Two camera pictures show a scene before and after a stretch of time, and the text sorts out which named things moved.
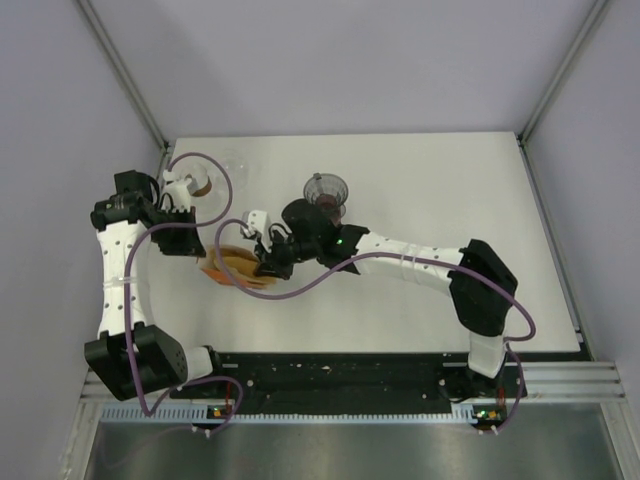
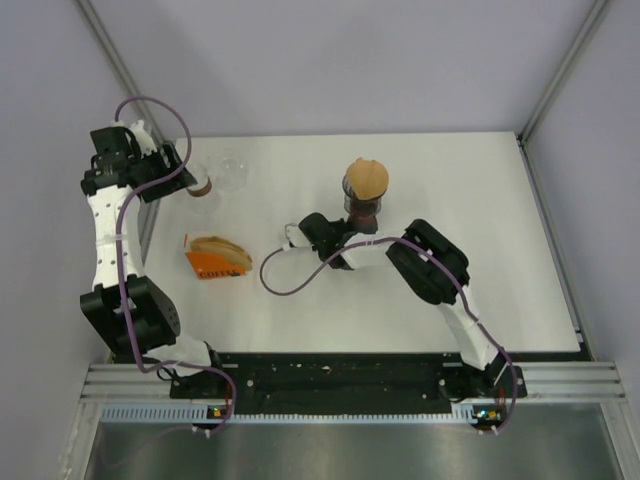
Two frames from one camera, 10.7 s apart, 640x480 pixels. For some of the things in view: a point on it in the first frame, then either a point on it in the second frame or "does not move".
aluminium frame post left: (122, 73) does not move
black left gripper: (189, 244) -> (177, 182)
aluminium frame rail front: (596, 381) does not move
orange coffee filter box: (222, 278) -> (211, 266)
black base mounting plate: (354, 379) does not move
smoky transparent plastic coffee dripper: (328, 191) -> (354, 205)
